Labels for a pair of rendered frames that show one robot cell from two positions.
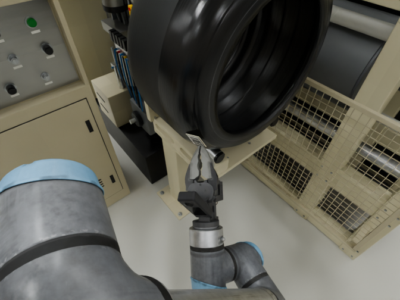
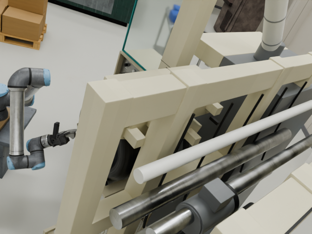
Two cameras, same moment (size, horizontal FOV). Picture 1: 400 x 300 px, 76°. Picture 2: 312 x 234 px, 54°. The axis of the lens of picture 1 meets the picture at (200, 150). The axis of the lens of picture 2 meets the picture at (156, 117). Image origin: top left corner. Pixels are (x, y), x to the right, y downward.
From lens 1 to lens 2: 1.95 m
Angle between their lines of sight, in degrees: 57
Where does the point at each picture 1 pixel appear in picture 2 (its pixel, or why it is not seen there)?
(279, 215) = not seen: outside the picture
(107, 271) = (24, 75)
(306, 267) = not seen: outside the picture
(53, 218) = (35, 70)
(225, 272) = (32, 146)
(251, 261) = (34, 158)
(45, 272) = (26, 69)
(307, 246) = not seen: outside the picture
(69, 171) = (45, 74)
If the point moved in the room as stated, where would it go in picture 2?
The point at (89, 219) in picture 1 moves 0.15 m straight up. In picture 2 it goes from (34, 75) to (36, 55)
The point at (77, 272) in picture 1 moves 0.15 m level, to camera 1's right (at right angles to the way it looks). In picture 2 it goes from (25, 72) to (16, 84)
